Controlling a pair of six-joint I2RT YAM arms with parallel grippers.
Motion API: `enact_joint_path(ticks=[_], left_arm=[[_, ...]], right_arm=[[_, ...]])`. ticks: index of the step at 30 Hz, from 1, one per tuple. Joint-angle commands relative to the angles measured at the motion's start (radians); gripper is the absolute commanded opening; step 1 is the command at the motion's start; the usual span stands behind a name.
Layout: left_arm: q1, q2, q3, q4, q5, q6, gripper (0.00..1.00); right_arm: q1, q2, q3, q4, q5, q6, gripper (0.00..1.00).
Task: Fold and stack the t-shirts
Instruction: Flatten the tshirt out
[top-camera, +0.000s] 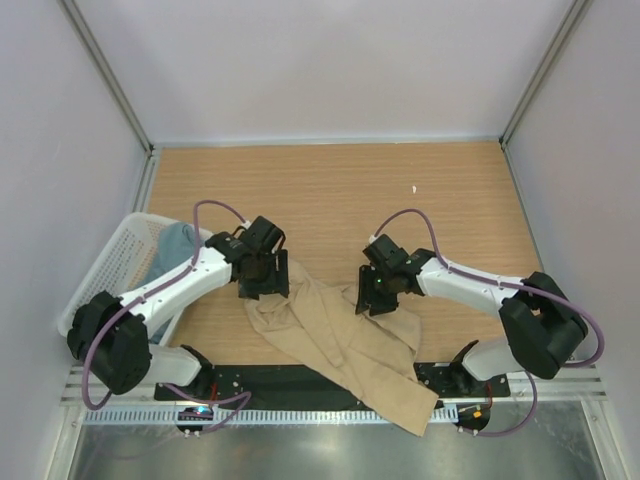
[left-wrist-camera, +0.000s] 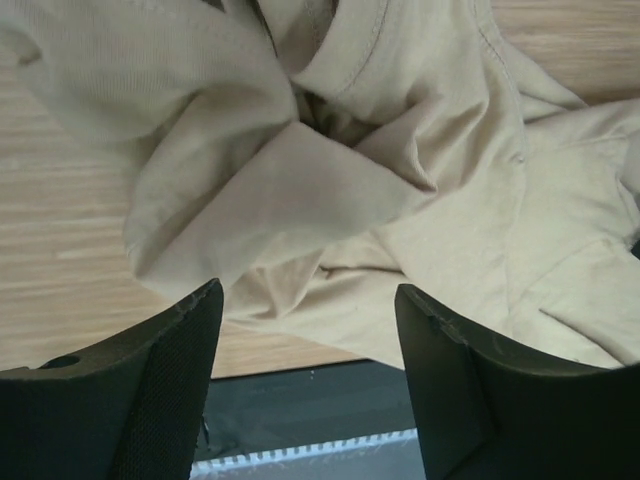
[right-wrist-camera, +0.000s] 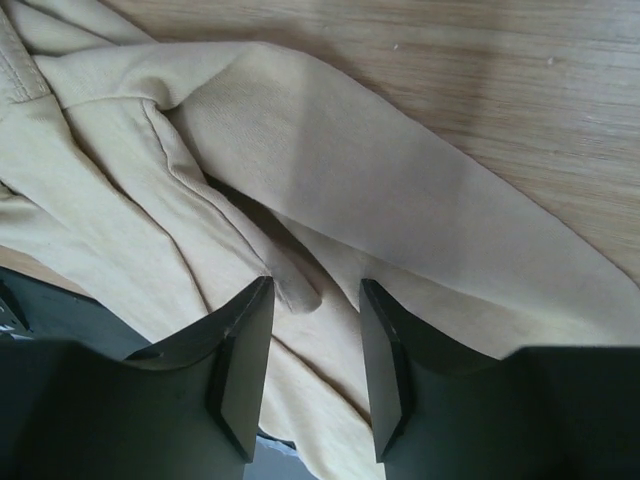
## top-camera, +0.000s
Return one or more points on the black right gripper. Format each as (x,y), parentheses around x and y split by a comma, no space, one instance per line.
(365,294)

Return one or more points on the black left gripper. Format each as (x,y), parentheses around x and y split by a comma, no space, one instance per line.
(277,279)

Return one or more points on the beige t shirt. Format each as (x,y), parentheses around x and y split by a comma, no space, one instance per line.
(371,357)

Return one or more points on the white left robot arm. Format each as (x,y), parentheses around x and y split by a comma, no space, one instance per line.
(112,332)

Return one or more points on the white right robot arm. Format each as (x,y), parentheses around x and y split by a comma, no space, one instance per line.
(540,329)

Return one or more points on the blue grey t shirt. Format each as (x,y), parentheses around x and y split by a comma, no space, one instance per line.
(175,245)

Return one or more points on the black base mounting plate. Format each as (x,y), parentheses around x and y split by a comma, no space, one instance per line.
(206,389)

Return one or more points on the white plastic laundry basket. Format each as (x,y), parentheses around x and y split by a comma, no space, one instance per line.
(123,263)

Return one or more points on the aluminium frame rail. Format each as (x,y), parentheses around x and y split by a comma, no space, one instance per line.
(580,385)

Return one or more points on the white slotted cable duct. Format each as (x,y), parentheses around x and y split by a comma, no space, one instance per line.
(193,415)

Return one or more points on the left aluminium corner post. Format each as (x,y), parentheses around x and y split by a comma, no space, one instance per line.
(97,57)

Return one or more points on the aluminium corner post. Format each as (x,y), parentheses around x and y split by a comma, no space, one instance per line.
(552,54)
(97,57)

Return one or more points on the right aluminium corner post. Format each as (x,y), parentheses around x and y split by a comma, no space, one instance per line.
(552,54)

